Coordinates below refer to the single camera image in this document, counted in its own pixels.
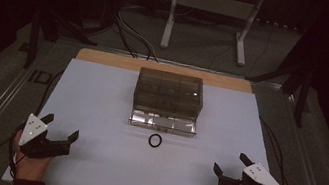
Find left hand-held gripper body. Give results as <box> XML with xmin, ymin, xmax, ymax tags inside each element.
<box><xmin>16</xmin><ymin>112</ymin><xmax>77</xmax><ymax>166</ymax></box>

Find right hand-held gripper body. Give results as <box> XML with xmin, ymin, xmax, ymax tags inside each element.
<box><xmin>217</xmin><ymin>156</ymin><xmax>288</xmax><ymax>185</ymax></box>

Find clear acrylic drawer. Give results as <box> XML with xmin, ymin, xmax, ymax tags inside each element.
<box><xmin>126</xmin><ymin>107</ymin><xmax>200</xmax><ymax>139</ymax></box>

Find black ring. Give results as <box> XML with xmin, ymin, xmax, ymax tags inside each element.
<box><xmin>146</xmin><ymin>132</ymin><xmax>165</xmax><ymax>150</ymax></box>

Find clear brown drawer box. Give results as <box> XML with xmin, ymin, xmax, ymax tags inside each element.
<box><xmin>130</xmin><ymin>66</ymin><xmax>208</xmax><ymax>123</ymax></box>

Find person's left hand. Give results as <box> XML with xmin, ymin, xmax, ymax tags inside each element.
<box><xmin>7</xmin><ymin>141</ymin><xmax>56</xmax><ymax>185</ymax></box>

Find white table mat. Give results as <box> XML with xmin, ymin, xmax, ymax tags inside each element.
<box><xmin>1</xmin><ymin>50</ymin><xmax>301</xmax><ymax>185</ymax></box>

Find black tripod stand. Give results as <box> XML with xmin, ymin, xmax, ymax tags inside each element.
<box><xmin>238</xmin><ymin>45</ymin><xmax>319</xmax><ymax>129</ymax></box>
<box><xmin>23</xmin><ymin>0</ymin><xmax>103</xmax><ymax>80</ymax></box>

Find white metal stand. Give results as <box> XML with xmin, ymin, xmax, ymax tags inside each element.
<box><xmin>158</xmin><ymin>0</ymin><xmax>267</xmax><ymax>70</ymax></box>

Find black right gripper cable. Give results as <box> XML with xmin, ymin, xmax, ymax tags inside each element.
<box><xmin>248</xmin><ymin>118</ymin><xmax>300</xmax><ymax>185</ymax></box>

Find white floor cables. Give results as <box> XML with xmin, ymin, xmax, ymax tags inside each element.
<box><xmin>109</xmin><ymin>3</ymin><xmax>169</xmax><ymax>64</ymax></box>

